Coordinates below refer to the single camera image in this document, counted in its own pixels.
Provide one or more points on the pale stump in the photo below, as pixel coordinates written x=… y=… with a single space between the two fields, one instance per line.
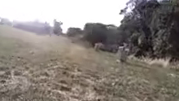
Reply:
x=97 y=47

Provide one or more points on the dark hedge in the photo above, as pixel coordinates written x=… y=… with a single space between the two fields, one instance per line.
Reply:
x=96 y=32

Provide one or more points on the dry mown grass field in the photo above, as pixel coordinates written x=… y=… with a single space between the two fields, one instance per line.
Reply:
x=73 y=78

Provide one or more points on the small tree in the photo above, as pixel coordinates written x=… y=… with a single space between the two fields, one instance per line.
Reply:
x=57 y=27

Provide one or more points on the distant row of trees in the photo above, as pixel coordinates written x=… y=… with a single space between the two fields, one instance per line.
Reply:
x=30 y=25

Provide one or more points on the large dark trees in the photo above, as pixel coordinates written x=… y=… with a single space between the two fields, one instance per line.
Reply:
x=161 y=26

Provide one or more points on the pale post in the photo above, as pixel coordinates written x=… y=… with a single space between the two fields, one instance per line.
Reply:
x=122 y=53

